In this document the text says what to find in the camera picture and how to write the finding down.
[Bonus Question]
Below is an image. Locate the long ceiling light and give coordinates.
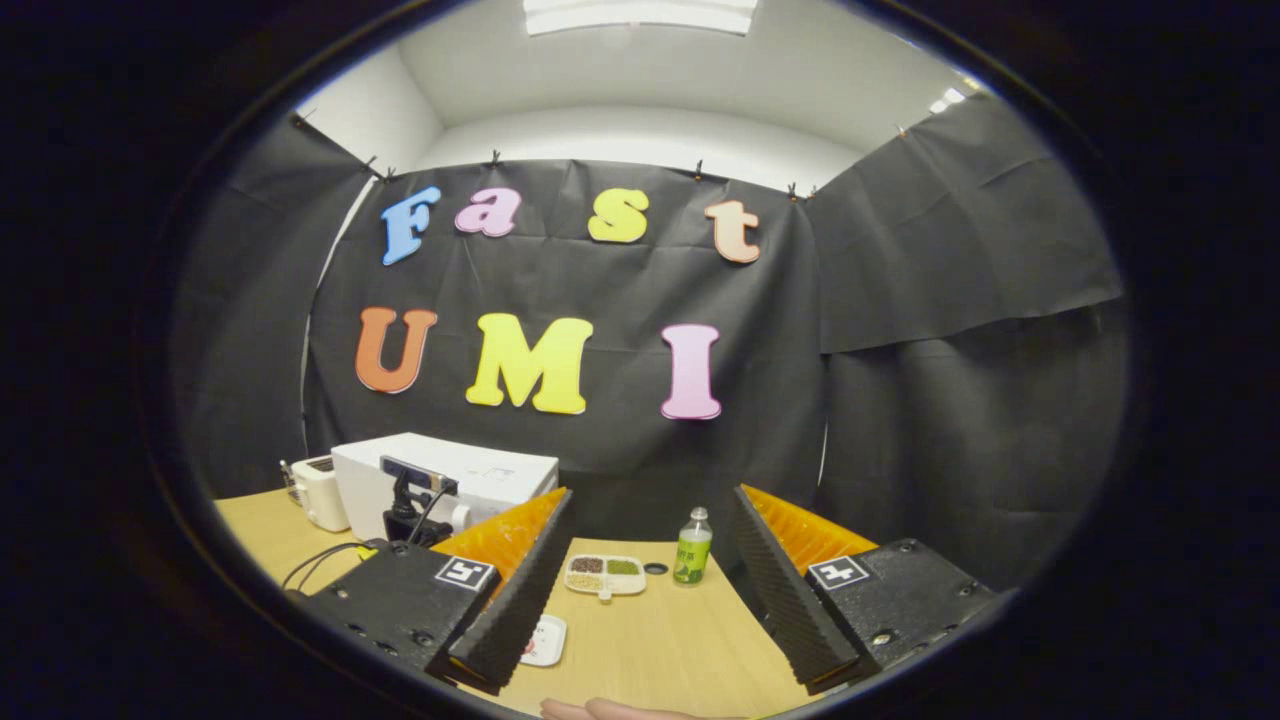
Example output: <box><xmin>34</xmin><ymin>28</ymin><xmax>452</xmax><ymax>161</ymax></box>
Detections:
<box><xmin>523</xmin><ymin>0</ymin><xmax>758</xmax><ymax>37</ymax></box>

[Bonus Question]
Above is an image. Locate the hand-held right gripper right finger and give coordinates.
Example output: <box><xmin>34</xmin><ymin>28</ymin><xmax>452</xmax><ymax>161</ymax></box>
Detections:
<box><xmin>728</xmin><ymin>484</ymin><xmax>1003</xmax><ymax>698</ymax></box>

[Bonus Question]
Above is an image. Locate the white square plate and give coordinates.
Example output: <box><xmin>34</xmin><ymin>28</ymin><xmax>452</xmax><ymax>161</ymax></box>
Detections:
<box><xmin>520</xmin><ymin>615</ymin><xmax>568</xmax><ymax>668</ymax></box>

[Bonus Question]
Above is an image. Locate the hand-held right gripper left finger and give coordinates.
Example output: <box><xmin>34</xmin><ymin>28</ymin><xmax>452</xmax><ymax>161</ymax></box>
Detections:
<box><xmin>288</xmin><ymin>487</ymin><xmax>576</xmax><ymax>698</ymax></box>

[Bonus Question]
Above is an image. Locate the white microwave oven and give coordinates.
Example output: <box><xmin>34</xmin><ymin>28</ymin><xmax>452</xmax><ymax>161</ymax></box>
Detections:
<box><xmin>332</xmin><ymin>432</ymin><xmax>561</xmax><ymax>546</ymax></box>

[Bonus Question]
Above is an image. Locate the green drink bottle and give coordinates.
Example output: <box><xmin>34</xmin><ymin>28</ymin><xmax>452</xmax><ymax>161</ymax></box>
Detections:
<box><xmin>672</xmin><ymin>507</ymin><xmax>714</xmax><ymax>587</ymax></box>

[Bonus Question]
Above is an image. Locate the white divided dish with beans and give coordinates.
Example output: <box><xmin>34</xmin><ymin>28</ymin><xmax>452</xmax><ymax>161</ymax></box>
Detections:
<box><xmin>563</xmin><ymin>553</ymin><xmax>648</xmax><ymax>603</ymax></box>

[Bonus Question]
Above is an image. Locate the black cable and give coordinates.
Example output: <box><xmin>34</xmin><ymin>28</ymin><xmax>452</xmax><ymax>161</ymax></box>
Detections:
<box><xmin>282</xmin><ymin>540</ymin><xmax>386</xmax><ymax>593</ymax></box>

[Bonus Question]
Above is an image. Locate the white toaster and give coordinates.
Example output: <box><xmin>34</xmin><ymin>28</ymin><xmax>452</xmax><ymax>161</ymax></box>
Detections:
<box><xmin>280</xmin><ymin>455</ymin><xmax>351</xmax><ymax>533</ymax></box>

